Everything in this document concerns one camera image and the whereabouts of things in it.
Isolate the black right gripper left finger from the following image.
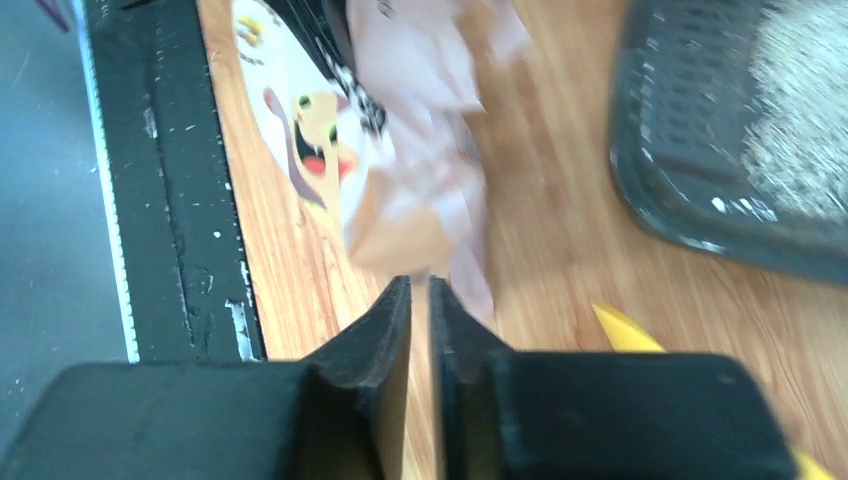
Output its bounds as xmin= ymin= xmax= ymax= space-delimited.
xmin=305 ymin=276 xmax=412 ymax=479

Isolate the white litter granules pile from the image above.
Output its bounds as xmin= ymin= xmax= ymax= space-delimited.
xmin=742 ymin=1 xmax=847 ymax=223

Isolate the yellow plastic scoop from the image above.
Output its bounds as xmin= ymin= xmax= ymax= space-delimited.
xmin=593 ymin=304 xmax=835 ymax=480

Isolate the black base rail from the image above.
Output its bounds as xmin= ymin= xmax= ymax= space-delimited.
xmin=72 ymin=1 xmax=266 ymax=362

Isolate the dark grey litter tray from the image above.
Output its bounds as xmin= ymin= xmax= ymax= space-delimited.
xmin=609 ymin=1 xmax=847 ymax=285

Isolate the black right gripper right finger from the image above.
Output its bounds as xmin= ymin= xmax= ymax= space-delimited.
xmin=429 ymin=276 xmax=516 ymax=479

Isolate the pink cat litter bag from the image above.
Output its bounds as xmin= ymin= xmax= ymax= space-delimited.
xmin=231 ymin=1 xmax=494 ymax=320

